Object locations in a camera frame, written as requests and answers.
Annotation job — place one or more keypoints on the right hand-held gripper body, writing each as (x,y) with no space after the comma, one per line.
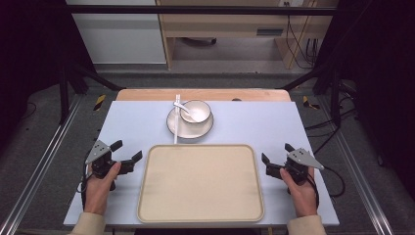
(303,158)

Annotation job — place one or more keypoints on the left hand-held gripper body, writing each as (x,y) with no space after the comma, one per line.
(98,151)

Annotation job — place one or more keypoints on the person's right hand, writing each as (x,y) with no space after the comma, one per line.
(303,197)

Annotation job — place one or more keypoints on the person's left hand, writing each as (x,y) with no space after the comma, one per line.
(97,194)

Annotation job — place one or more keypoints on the yellow black tape piece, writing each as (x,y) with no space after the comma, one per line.
(99,102)
(306,102)

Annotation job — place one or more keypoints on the wooden table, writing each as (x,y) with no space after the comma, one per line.
(147,94)

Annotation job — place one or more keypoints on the white chopstick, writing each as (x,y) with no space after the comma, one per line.
(175,127)
(178,98)

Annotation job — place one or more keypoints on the black metal stand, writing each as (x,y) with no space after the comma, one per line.
(335,98)
(64,94)

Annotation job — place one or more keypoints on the white plate with dark rim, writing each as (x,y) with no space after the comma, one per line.
(191,130)

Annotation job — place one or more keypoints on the beige rectangular tray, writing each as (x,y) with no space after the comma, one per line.
(200,184)

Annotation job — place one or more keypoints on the white ceramic spoon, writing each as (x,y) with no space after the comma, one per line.
(180,106)

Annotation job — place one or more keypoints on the white bowl with dark rim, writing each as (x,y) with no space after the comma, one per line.
(200,111)

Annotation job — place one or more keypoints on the white cabinet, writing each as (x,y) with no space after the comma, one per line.
(124,39)

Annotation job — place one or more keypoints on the black curtain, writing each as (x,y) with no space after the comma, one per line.
(32,49)
(381,65)

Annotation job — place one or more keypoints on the light wooden desk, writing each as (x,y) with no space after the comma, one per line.
(225,24)

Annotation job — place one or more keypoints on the aluminium floor rail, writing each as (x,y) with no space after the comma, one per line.
(42,163)
(359,173)

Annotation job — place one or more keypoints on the black horizontal frame bar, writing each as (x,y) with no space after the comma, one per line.
(195,9)

